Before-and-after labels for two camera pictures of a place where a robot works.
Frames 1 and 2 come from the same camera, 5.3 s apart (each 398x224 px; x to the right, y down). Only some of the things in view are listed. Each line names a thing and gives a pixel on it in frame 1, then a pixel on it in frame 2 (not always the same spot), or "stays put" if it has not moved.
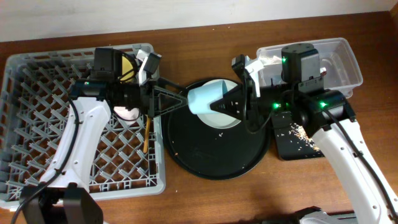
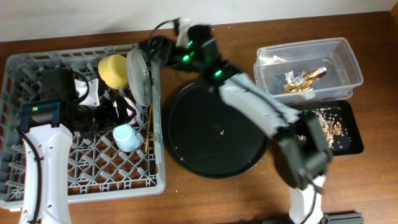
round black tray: [212, 153] stays put
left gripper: [150, 100] to [104, 112]
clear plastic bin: [337, 66] stays put
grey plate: [217, 121] to [139, 76]
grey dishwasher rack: [37, 115] stays put
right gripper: [249, 104] to [153, 48]
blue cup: [200, 97] to [126, 138]
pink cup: [127, 116] stays put
